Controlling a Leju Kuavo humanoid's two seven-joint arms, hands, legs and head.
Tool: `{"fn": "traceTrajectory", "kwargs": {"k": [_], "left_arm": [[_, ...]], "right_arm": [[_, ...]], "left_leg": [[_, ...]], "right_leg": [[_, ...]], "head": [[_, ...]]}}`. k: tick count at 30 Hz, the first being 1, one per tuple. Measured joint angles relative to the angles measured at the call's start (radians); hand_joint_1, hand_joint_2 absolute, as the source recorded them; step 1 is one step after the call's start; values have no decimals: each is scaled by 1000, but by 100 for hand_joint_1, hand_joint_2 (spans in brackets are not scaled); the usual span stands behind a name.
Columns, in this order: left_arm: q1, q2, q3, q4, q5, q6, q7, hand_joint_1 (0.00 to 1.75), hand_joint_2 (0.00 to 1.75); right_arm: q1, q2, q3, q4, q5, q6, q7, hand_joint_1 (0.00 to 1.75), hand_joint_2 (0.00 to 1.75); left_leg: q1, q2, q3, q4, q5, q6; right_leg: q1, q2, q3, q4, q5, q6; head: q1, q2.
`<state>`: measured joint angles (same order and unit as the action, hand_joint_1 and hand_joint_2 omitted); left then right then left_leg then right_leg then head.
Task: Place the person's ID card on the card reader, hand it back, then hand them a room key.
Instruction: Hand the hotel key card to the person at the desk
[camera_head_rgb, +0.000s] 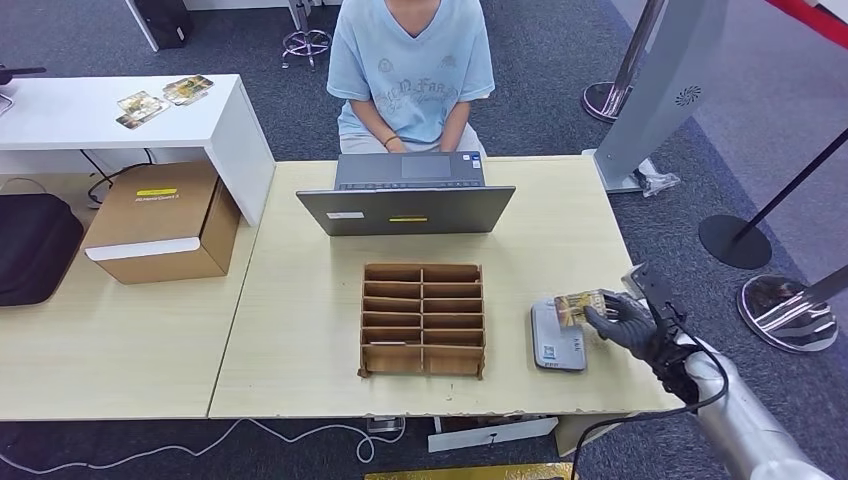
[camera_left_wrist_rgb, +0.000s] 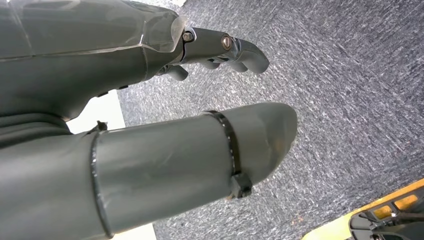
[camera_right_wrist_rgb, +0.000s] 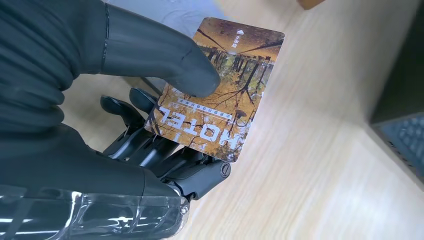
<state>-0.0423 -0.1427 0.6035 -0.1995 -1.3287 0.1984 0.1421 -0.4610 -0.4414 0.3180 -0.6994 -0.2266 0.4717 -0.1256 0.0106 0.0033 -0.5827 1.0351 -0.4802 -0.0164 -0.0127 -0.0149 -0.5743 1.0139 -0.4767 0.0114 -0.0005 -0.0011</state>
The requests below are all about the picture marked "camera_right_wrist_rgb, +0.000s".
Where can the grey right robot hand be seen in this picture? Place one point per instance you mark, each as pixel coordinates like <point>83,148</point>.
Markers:
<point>82,172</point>

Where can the grey laptop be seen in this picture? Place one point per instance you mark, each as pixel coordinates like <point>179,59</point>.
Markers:
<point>404,99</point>

